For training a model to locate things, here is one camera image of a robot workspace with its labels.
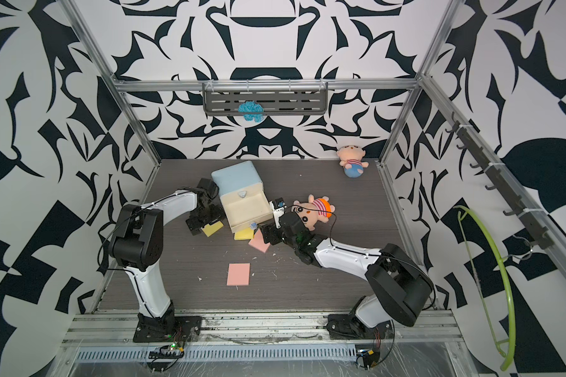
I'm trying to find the plush boy doll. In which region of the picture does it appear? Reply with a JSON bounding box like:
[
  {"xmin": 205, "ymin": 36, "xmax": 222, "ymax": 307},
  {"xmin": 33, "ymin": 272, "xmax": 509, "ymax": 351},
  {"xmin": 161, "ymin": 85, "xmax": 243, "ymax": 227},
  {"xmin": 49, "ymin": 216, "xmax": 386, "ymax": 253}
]
[{"xmin": 336, "ymin": 145, "xmax": 369, "ymax": 178}]

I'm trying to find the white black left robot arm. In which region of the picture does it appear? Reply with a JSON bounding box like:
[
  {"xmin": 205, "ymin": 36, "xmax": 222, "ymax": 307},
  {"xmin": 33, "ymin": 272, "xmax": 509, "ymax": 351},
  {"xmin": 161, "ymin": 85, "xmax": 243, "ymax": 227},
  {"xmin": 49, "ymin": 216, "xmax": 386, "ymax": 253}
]
[{"xmin": 107, "ymin": 178, "xmax": 224, "ymax": 320}]

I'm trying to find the small black connector box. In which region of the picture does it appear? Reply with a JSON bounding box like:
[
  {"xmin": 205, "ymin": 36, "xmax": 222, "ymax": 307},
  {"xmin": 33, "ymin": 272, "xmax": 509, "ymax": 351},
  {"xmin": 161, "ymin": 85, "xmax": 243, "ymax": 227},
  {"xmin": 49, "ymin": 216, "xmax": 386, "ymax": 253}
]
[{"xmin": 355, "ymin": 349, "xmax": 380, "ymax": 370}]

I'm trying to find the pink sticky note pad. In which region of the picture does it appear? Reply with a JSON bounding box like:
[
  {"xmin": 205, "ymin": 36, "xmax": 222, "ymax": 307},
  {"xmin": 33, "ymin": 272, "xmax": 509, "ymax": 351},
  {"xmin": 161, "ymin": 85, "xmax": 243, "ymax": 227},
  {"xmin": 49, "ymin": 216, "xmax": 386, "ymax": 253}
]
[
  {"xmin": 248, "ymin": 229, "xmax": 270, "ymax": 253},
  {"xmin": 226, "ymin": 263, "xmax": 251, "ymax": 287}
]

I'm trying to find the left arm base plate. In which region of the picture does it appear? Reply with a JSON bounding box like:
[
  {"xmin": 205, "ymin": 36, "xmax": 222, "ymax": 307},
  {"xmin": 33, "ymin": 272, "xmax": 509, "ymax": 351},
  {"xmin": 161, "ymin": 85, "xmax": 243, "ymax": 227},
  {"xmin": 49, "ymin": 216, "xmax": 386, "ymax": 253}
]
[{"xmin": 133, "ymin": 314, "xmax": 203, "ymax": 343}]

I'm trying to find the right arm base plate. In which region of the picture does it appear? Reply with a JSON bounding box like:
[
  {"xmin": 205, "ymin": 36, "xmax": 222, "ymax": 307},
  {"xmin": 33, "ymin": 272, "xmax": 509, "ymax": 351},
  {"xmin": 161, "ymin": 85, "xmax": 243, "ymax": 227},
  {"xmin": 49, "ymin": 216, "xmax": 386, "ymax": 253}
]
[{"xmin": 325, "ymin": 314, "xmax": 392, "ymax": 340}]

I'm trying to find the teal crumpled object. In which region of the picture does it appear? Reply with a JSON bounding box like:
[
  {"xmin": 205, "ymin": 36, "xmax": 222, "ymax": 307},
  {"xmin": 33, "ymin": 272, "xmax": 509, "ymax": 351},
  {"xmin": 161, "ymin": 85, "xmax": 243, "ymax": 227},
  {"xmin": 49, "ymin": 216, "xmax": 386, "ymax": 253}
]
[{"xmin": 238, "ymin": 101, "xmax": 264, "ymax": 123}]

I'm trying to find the black hook rail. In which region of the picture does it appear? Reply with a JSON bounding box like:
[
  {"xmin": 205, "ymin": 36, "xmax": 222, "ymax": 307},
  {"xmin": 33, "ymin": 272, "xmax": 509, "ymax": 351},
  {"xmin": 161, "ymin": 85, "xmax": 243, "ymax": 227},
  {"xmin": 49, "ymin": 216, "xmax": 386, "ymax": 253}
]
[{"xmin": 447, "ymin": 112, "xmax": 555, "ymax": 250}]

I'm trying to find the yellow sticky note pad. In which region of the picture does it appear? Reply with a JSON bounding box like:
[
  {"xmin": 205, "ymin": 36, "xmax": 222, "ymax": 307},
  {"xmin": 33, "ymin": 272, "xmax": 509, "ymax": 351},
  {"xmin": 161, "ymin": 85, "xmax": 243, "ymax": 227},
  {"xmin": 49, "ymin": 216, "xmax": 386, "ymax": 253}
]
[
  {"xmin": 201, "ymin": 221, "xmax": 223, "ymax": 237},
  {"xmin": 234, "ymin": 228, "xmax": 255, "ymax": 240}
]

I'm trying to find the plush pig doll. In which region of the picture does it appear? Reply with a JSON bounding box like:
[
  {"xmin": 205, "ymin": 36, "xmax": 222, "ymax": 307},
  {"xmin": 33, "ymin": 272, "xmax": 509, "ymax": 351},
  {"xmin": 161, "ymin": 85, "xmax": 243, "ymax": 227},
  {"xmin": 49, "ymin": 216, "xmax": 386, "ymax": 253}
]
[{"xmin": 292, "ymin": 195, "xmax": 336, "ymax": 231}]

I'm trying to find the grey wall shelf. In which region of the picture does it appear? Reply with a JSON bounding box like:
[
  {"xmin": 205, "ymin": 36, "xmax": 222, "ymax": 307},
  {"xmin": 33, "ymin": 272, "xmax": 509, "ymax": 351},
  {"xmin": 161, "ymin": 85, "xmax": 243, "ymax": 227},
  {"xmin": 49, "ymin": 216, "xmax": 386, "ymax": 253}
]
[{"xmin": 202, "ymin": 80, "xmax": 329, "ymax": 116}]

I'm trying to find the small circuit board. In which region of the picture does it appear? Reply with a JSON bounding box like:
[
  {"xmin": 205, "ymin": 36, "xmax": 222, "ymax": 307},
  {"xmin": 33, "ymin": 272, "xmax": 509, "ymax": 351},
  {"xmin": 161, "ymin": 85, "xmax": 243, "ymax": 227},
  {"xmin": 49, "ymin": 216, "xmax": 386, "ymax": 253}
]
[{"xmin": 147, "ymin": 344, "xmax": 185, "ymax": 360}]

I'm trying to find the pale blue drawer box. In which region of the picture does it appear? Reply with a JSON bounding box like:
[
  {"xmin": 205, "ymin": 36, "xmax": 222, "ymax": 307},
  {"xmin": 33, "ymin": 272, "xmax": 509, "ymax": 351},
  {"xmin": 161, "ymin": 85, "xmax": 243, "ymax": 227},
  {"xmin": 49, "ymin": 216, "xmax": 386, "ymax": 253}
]
[{"xmin": 212, "ymin": 160, "xmax": 274, "ymax": 233}]

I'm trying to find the white slotted cable duct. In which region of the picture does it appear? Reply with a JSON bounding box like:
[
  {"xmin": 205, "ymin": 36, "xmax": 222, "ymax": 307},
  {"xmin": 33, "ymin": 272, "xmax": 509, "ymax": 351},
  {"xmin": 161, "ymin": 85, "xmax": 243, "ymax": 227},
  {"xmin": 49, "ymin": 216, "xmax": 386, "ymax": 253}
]
[{"xmin": 75, "ymin": 344, "xmax": 357, "ymax": 363}]

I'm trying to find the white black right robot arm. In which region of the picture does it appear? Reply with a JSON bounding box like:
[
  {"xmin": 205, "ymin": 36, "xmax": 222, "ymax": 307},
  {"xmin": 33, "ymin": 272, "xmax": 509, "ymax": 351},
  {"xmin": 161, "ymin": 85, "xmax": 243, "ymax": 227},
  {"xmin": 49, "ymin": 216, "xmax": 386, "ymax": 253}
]
[{"xmin": 256, "ymin": 195, "xmax": 434, "ymax": 328}]

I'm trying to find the green curved hose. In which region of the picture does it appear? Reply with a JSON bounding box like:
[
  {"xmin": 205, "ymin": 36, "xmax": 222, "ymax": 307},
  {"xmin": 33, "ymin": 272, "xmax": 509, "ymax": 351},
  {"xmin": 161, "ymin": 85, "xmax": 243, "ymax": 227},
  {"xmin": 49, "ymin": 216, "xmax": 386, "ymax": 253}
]
[{"xmin": 453, "ymin": 204, "xmax": 517, "ymax": 372}]

